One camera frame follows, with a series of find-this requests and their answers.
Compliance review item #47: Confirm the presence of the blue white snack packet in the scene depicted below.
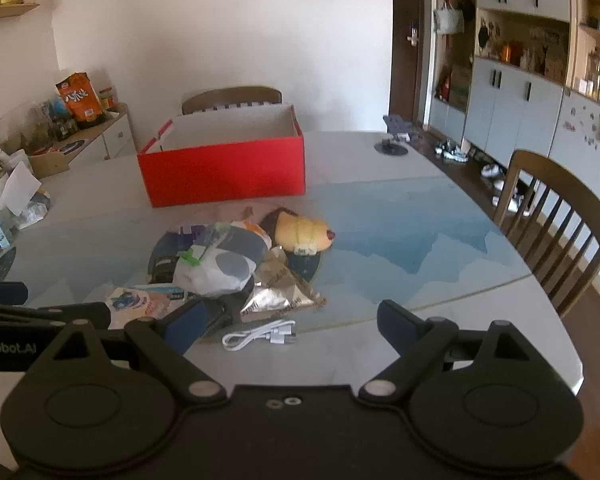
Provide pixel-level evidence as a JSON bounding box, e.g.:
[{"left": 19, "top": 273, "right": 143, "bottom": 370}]
[{"left": 105, "top": 284, "right": 188, "bottom": 330}]

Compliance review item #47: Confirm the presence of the white grey paper bag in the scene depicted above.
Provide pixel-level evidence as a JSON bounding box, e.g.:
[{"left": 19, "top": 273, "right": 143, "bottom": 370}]
[{"left": 172, "top": 220, "right": 272, "bottom": 298}]

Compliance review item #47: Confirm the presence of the silver foil snack bag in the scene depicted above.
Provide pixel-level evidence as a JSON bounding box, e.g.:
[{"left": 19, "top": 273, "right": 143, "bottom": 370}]
[{"left": 239, "top": 246, "right": 326, "bottom": 322}]

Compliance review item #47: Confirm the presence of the yellow plush bread toy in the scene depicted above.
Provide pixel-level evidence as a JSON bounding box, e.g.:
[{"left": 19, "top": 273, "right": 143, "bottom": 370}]
[{"left": 260, "top": 208, "right": 336, "bottom": 256}]

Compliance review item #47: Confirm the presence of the white tissue paper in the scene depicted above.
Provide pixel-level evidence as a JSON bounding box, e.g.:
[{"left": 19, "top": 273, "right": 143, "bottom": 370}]
[{"left": 0, "top": 162, "right": 41, "bottom": 216}]

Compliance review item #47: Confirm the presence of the white drawer sideboard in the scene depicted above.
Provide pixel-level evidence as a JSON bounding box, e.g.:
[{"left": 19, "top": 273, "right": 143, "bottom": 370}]
[{"left": 29, "top": 103, "right": 136, "bottom": 179}]

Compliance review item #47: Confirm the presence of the right wooden chair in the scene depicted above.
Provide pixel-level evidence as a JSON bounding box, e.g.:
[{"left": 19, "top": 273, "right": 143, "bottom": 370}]
[{"left": 493, "top": 150, "right": 600, "bottom": 318}]

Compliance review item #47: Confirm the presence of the wooden chair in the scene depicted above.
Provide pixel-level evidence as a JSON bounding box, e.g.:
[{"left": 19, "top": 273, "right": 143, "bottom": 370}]
[
  {"left": 493, "top": 150, "right": 600, "bottom": 318},
  {"left": 181, "top": 86, "right": 283, "bottom": 115}
]

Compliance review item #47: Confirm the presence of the orange snack bag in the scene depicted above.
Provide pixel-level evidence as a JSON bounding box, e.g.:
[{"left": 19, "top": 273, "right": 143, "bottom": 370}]
[{"left": 56, "top": 73, "right": 106, "bottom": 129}]

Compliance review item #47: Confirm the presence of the red cardboard shoe box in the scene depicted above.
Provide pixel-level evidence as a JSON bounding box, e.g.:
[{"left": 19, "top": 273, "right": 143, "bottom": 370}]
[{"left": 137, "top": 104, "right": 306, "bottom": 208}]

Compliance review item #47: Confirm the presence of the far wooden chair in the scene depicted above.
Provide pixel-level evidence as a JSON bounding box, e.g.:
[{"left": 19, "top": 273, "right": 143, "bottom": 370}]
[{"left": 181, "top": 86, "right": 283, "bottom": 115}]

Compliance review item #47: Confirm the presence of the hanging grey tote bag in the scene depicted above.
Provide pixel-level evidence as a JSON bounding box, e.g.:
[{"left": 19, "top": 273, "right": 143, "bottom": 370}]
[{"left": 434, "top": 0, "right": 465, "bottom": 36}]

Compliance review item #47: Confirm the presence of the white usb cable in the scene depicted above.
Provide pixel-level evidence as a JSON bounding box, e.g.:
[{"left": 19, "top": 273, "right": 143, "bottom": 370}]
[{"left": 221, "top": 318, "right": 298, "bottom": 352}]

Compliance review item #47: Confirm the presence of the wooden wall shelf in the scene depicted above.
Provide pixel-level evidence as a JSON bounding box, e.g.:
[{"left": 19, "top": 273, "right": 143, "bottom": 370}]
[{"left": 0, "top": 2, "right": 40, "bottom": 20}]

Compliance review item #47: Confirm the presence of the white wall cabinet unit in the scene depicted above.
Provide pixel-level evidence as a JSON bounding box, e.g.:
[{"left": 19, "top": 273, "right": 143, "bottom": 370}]
[{"left": 426, "top": 0, "right": 600, "bottom": 199}]

